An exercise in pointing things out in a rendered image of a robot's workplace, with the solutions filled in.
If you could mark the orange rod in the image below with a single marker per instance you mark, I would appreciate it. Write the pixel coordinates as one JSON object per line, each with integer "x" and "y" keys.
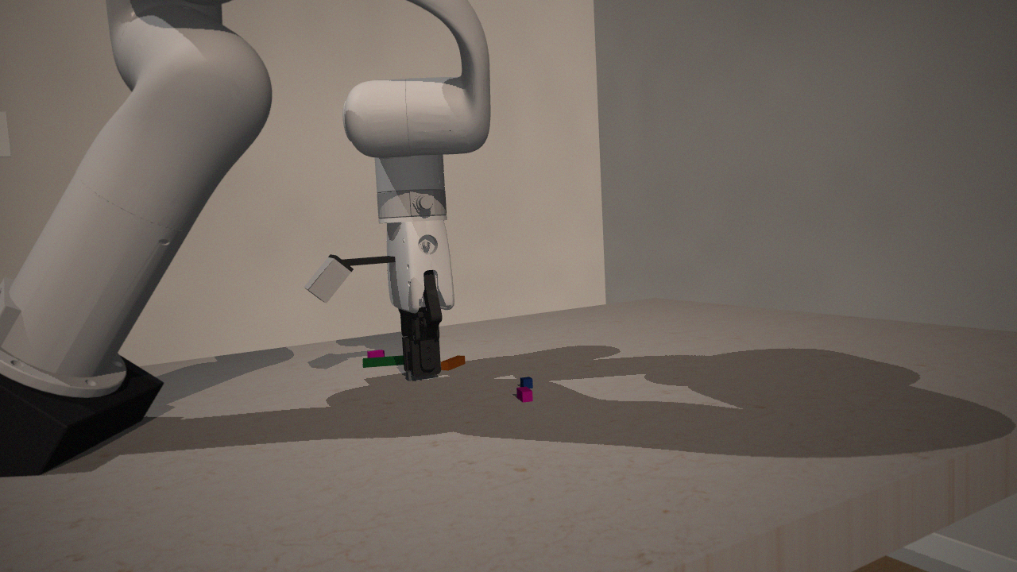
{"x": 452, "y": 363}

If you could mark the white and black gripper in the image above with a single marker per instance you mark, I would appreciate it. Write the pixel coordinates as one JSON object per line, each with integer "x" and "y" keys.
{"x": 418, "y": 278}

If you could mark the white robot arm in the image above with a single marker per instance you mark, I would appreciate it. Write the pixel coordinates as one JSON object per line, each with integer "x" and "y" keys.
{"x": 200, "y": 97}

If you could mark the dark grey rod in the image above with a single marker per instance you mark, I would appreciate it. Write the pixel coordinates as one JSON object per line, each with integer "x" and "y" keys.
{"x": 410, "y": 377}

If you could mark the green rod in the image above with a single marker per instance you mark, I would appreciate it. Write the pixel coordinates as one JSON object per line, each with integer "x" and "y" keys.
{"x": 383, "y": 361}

